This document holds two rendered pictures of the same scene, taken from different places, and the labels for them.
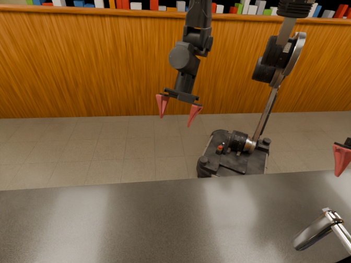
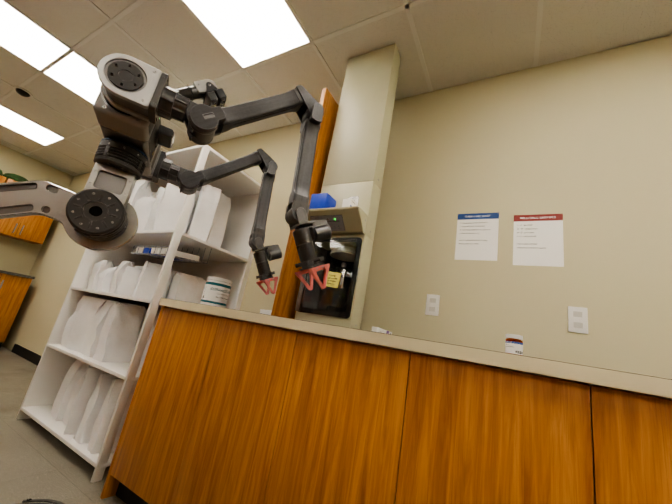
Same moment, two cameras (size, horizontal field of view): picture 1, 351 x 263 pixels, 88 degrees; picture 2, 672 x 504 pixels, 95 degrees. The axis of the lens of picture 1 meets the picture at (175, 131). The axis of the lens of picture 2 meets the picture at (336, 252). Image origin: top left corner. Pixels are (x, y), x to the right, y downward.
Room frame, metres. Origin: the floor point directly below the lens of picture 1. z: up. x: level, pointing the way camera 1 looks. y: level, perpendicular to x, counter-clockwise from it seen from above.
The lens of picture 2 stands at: (1.22, 0.69, 0.90)
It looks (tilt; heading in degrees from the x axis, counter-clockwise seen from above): 15 degrees up; 220
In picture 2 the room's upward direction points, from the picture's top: 10 degrees clockwise
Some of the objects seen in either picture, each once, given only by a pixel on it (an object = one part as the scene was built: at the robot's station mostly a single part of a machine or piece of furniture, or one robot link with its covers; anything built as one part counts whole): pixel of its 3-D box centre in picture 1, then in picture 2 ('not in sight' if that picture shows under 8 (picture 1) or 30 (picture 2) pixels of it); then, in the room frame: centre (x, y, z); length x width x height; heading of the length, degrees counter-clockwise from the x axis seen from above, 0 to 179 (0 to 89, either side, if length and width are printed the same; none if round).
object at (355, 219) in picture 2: not in sight; (333, 221); (0.12, -0.29, 1.46); 0.32 x 0.12 x 0.10; 99
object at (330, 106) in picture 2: not in sight; (323, 209); (-0.06, -0.54, 1.64); 0.49 x 0.03 x 1.40; 9
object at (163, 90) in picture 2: not in sight; (171, 104); (0.98, -0.21, 1.45); 0.09 x 0.08 x 0.12; 67
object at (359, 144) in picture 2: not in sight; (368, 126); (-0.06, -0.31, 2.18); 0.32 x 0.25 x 0.93; 99
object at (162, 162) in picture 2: not in sight; (167, 170); (0.79, -0.67, 1.45); 0.09 x 0.08 x 0.12; 67
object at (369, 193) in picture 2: not in sight; (345, 257); (-0.06, -0.32, 1.33); 0.32 x 0.25 x 0.77; 99
